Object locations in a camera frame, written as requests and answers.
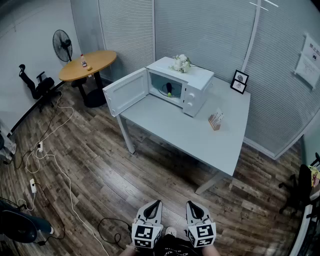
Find person's black printed clothing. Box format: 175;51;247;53
152;233;201;256

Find black standing fan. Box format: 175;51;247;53
52;29;74;63

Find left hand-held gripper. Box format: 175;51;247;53
131;199;164;250

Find black office chair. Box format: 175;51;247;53
278;152;320;218
18;63;62;113

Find white wall notice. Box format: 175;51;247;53
293;33;320;91

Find black framed picture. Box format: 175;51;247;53
230;79;248;95
233;69;250;85

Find looped black cable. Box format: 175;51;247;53
96;217;133;251

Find thin black cable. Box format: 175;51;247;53
13;91;63;170

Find wooden card holder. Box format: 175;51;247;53
208;107;225;131

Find yellow bag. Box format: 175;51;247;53
308;164;320;188

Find glass turntable plate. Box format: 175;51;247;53
158;82;183;99

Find black rounded chair back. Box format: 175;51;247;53
0;209;38;244

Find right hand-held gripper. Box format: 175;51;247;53
186;200;217;249

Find white flower bouquet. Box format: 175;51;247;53
168;53;193;74

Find round wooden table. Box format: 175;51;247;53
58;49;118;108

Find long white cable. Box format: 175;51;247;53
24;148;111;256

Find person's right forearm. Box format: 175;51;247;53
199;245;221;256

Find white rectangular table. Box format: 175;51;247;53
116;74;252;195

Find person's left forearm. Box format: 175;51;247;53
125;244;141;256

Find white microwave oven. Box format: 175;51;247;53
102;56;215;118

